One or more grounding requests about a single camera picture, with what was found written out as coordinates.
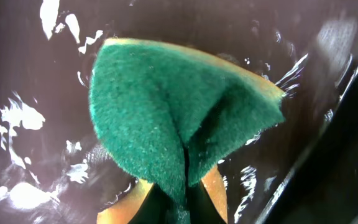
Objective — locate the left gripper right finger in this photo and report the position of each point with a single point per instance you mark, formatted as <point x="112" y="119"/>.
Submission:
<point x="200" y="205"/>

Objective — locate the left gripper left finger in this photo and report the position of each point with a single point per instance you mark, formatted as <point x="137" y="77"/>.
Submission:
<point x="157" y="208"/>

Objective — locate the green yellow sponge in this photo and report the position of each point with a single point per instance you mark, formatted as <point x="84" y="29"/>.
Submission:
<point x="167" y="113"/>

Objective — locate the small black water tray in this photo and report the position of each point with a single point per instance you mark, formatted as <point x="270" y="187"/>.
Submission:
<point x="305" y="170"/>

